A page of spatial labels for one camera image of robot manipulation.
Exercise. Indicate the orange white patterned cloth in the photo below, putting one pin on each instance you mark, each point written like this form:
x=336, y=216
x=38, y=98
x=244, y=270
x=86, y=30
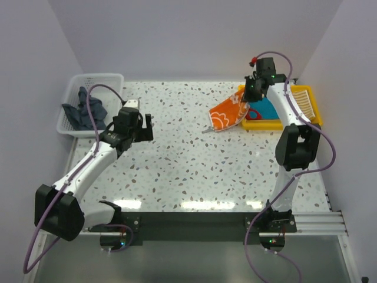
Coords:
x=228, y=113

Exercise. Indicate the red patterned towel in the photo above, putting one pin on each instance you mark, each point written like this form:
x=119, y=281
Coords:
x=262, y=110

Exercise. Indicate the yellow striped Doraemon towel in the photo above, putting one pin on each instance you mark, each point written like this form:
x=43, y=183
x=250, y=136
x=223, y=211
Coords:
x=303, y=100

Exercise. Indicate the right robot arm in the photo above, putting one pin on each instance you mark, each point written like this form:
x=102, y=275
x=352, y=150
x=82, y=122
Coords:
x=298, y=143

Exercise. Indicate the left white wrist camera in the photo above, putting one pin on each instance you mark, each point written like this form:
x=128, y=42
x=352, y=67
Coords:
x=132, y=103

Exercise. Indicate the white plastic laundry basket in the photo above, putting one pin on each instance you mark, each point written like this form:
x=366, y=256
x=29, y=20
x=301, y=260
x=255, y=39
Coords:
x=110, y=101

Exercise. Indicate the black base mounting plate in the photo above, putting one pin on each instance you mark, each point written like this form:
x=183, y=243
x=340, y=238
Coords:
x=205, y=226

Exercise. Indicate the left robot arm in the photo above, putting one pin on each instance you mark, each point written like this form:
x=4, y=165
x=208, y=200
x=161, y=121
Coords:
x=58, y=207

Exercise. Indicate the dark grey towel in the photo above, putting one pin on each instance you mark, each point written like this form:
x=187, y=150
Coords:
x=79, y=117

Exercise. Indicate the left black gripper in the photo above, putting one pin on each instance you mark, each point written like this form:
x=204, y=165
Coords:
x=145, y=134

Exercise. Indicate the yellow plastic tray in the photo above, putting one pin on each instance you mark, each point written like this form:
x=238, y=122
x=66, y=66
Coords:
x=271, y=125

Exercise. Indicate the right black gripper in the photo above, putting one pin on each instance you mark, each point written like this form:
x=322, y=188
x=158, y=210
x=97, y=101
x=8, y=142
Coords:
x=248, y=97

